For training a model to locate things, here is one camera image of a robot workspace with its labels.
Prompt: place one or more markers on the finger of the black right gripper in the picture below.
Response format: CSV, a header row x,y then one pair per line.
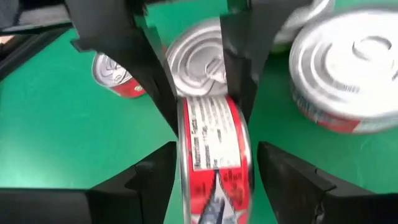
x,y
245,46
109,25

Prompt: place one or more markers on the black metal table frame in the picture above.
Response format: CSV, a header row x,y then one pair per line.
x,y
18,54

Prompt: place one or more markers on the green table mat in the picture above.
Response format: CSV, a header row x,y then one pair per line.
x,y
62,130

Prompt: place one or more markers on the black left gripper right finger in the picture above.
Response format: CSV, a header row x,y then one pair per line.
x,y
311,205

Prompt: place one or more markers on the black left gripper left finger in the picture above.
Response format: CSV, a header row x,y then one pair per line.
x,y
124,202

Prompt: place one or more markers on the red tuna can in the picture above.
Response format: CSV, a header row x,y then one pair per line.
x,y
214,140
112,71

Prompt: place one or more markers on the green albacore tuna can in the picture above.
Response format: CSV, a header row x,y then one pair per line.
x,y
192,62
306,14

